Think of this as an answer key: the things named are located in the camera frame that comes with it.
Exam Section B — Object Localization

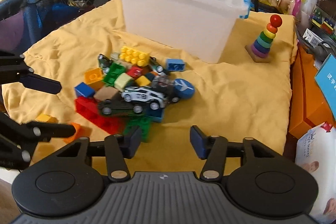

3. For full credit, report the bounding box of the white diaper pack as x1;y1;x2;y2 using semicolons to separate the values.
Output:
294;122;336;224

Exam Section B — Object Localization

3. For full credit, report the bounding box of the orange small block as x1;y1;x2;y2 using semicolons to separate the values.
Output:
64;122;82;143

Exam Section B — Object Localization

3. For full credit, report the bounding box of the red printed cube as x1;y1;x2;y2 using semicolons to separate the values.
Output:
127;66;144;80

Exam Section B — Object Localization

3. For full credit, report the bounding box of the white police toy car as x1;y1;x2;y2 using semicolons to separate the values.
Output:
121;86;169;110

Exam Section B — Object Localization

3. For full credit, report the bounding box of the rainbow ring stacking toy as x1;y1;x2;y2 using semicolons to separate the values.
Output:
245;14;283;63

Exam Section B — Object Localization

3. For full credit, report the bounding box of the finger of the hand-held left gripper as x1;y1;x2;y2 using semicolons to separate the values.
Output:
0;111;76;170
0;50;62;94

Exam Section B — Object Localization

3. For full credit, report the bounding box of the green studded building block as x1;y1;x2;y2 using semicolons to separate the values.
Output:
123;117;153;142

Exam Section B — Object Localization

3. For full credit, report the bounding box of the white plastic storage bin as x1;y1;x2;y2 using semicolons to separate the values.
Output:
113;0;253;64

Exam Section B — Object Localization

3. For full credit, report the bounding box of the orange box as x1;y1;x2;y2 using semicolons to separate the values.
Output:
288;48;336;140

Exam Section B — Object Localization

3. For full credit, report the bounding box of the green wagon block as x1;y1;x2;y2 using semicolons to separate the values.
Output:
102;63;128;87

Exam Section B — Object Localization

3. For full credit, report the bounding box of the white small printed box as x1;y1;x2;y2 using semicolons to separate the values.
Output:
303;28;325;48

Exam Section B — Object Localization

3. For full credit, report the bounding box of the yellow small block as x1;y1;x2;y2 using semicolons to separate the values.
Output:
35;114;59;125

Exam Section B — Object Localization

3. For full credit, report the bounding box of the tan wooden cube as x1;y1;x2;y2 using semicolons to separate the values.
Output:
94;87;122;103

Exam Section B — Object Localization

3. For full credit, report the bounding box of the orange building block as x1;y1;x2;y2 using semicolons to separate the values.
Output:
84;68;106;90

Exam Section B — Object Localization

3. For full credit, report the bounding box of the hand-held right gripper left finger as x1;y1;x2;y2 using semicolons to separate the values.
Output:
56;126;142;183

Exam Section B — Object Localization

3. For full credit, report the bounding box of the pale yellow cube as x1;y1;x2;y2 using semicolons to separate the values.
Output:
115;74;133;90

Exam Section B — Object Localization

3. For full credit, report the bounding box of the yellow large studded block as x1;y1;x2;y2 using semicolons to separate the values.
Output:
119;46;150;67

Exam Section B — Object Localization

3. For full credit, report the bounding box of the yellow quilted blanket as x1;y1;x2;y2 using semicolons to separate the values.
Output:
1;0;298;177

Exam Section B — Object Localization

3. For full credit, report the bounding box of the light blue card box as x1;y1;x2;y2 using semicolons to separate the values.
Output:
314;53;336;101

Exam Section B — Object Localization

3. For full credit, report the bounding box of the dark green toy car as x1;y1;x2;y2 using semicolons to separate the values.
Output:
98;99;144;117

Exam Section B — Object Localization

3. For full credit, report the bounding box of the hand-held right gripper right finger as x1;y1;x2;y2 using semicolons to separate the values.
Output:
190;126;280;183

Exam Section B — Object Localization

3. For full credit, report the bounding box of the blue small building block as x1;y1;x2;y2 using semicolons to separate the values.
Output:
166;58;186;72

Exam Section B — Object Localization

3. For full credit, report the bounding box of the dark clear toy car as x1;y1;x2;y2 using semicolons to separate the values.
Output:
152;76;176;93

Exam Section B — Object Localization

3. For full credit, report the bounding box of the blue brick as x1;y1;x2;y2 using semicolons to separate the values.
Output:
147;106;165;123

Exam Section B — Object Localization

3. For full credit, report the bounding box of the blue disc with airplane print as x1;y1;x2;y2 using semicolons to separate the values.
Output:
173;78;195;100

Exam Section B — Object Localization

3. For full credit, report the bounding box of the blue cube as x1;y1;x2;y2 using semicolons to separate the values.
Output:
74;82;95;98

